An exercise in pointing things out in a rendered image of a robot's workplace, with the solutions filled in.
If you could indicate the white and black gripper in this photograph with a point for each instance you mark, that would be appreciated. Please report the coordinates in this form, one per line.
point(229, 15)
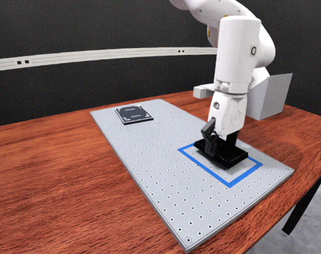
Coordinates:
point(227, 113)

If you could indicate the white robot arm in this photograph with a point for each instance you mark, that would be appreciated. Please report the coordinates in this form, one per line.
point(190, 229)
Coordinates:
point(243, 44)

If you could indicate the black well plate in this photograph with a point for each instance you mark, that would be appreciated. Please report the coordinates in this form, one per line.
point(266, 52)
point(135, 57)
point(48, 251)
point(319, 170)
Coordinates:
point(226, 153)

